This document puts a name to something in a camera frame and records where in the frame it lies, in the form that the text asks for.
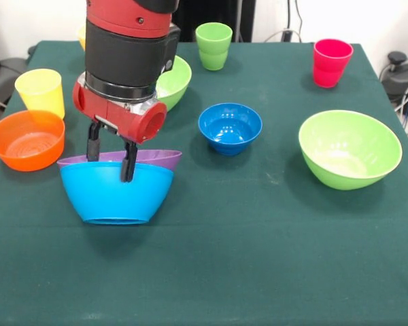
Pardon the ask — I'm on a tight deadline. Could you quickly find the green bowl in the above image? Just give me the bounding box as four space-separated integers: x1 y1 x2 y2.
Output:
298 109 403 191
154 55 192 112

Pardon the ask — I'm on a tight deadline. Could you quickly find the green cup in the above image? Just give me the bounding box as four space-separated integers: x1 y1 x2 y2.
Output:
194 22 233 71

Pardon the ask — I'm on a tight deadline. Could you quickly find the purple bowl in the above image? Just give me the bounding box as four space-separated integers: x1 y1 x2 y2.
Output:
56 149 183 173

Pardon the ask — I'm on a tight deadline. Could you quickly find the large light blue bowl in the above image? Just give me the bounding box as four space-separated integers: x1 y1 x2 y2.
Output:
60 161 175 225

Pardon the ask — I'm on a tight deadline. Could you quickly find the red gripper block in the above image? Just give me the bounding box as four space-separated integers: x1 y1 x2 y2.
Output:
72 75 168 183

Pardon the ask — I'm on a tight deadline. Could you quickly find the black panel with poles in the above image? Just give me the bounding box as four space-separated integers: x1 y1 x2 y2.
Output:
171 0 256 43

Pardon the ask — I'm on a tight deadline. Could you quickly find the red cup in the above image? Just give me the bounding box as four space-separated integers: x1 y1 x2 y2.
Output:
313 38 354 89

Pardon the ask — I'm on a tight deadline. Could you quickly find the dark green table cloth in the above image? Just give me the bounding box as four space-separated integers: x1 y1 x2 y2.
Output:
0 40 408 326

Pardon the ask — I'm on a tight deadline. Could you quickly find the orange bowl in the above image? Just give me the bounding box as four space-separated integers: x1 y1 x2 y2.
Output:
0 109 66 173

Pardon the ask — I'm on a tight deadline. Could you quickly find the small dark blue bowl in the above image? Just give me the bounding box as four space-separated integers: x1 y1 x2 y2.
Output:
198 103 263 157

